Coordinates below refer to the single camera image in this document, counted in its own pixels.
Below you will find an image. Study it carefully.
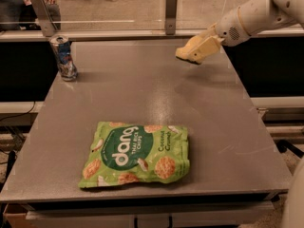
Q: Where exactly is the yellow sponge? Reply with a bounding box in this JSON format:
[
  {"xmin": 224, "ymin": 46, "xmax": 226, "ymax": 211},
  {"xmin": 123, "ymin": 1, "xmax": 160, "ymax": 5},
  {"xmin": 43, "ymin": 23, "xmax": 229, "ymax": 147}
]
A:
[{"xmin": 176, "ymin": 35, "xmax": 208, "ymax": 65}]

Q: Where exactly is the crushed blue energy drink can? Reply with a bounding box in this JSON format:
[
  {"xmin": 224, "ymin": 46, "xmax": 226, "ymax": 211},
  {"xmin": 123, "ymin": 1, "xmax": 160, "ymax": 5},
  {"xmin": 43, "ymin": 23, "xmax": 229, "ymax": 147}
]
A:
[{"xmin": 49, "ymin": 35, "xmax": 78, "ymax": 81}]

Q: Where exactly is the seated person in background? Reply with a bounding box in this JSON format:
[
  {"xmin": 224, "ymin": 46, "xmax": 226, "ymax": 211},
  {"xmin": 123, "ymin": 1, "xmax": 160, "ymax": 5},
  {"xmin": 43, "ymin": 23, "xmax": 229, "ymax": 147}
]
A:
[{"xmin": 0, "ymin": 0, "xmax": 61, "ymax": 30}]

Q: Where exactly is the left metal bracket post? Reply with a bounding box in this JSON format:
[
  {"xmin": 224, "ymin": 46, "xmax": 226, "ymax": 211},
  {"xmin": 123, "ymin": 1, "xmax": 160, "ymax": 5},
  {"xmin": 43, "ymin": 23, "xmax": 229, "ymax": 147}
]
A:
[{"xmin": 30, "ymin": 0, "xmax": 56, "ymax": 37}]

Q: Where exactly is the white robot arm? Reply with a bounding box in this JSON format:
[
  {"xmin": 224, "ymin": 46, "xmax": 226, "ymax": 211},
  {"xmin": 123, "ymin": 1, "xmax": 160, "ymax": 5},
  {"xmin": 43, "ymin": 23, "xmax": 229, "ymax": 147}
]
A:
[{"xmin": 176, "ymin": 0, "xmax": 304, "ymax": 65}]

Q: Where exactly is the green rice chip bag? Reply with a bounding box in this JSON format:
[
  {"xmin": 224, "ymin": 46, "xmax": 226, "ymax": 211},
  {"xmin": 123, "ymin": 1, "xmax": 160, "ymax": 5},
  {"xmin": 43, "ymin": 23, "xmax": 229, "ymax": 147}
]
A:
[{"xmin": 79, "ymin": 122, "xmax": 190, "ymax": 189}]

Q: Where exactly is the middle metal bracket post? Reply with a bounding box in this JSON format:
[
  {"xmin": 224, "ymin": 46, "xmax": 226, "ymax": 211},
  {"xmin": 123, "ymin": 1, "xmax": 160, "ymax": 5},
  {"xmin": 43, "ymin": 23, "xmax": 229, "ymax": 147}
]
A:
[{"xmin": 164, "ymin": 0, "xmax": 178, "ymax": 35}]

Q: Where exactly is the metal bracket post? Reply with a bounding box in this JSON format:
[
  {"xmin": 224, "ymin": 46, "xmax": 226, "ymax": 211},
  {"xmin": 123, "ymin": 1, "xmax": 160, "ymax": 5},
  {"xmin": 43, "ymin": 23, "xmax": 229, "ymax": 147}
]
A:
[
  {"xmin": 164, "ymin": 0, "xmax": 178, "ymax": 35},
  {"xmin": 30, "ymin": 0, "xmax": 56, "ymax": 37}
]

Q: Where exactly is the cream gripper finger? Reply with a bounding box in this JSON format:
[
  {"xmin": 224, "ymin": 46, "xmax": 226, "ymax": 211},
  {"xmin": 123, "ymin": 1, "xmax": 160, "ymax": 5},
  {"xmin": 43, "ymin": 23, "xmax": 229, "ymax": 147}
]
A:
[
  {"xmin": 196, "ymin": 24, "xmax": 218, "ymax": 40},
  {"xmin": 185, "ymin": 35, "xmax": 226, "ymax": 66}
]

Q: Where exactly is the clear acrylic barrier panel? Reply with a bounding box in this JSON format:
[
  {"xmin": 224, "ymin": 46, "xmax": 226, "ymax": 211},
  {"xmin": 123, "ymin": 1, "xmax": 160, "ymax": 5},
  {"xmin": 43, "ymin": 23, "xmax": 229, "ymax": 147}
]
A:
[{"xmin": 0, "ymin": 0, "xmax": 274, "ymax": 33}]

